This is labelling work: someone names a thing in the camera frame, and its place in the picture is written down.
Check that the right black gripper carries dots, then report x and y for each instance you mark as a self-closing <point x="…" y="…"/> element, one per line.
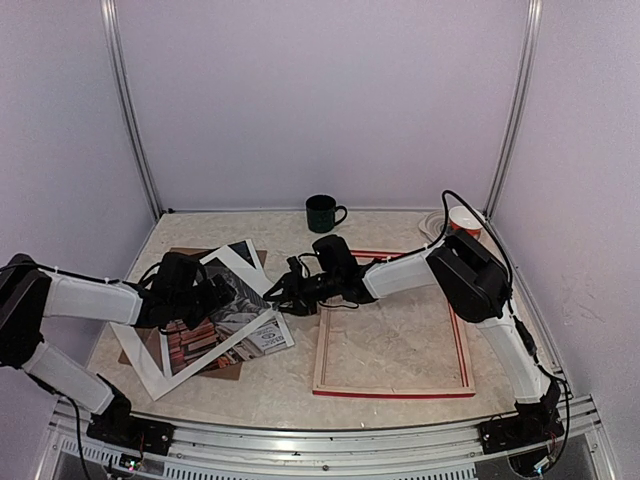
<point x="290" y="285"/>

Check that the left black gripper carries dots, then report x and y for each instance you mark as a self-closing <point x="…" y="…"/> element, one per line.
<point x="213" y="300"/>

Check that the red wooden picture frame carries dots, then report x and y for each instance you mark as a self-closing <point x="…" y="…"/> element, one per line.
<point x="410" y="345"/>

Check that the cat and books photo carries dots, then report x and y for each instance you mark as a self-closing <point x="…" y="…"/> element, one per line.
<point x="181" y="347"/>

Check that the white mat board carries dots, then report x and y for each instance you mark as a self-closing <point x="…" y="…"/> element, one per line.
<point x="244" y="330"/>

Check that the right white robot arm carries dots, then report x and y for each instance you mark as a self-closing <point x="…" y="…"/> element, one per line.
<point x="476" y="285"/>

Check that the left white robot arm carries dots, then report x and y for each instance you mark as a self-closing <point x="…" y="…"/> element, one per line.
<point x="30" y="293"/>

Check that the dark green mug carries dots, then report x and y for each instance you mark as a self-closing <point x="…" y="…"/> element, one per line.
<point x="323" y="213"/>

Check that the white patterned plate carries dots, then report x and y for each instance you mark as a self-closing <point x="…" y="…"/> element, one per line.
<point x="431" y="226"/>

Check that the orange and white bowl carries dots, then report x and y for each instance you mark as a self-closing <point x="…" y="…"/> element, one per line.
<point x="461" y="218"/>

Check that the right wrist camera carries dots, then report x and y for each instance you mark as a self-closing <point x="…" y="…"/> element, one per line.
<point x="298" y="267"/>

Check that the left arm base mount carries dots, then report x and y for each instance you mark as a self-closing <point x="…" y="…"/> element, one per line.
<point x="134" y="433"/>

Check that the aluminium front rail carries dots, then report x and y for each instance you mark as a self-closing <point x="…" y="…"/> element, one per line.
<point x="200" y="450"/>

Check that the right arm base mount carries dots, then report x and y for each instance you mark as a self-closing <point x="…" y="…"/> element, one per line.
<point x="523" y="429"/>

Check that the left aluminium post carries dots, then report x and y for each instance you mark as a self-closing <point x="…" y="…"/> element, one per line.
<point x="109" y="15"/>

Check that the aluminium post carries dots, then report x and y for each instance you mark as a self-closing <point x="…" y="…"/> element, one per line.
<point x="517" y="108"/>
<point x="109" y="15"/>

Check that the right aluminium post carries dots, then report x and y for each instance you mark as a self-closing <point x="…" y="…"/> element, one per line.
<point x="517" y="108"/>

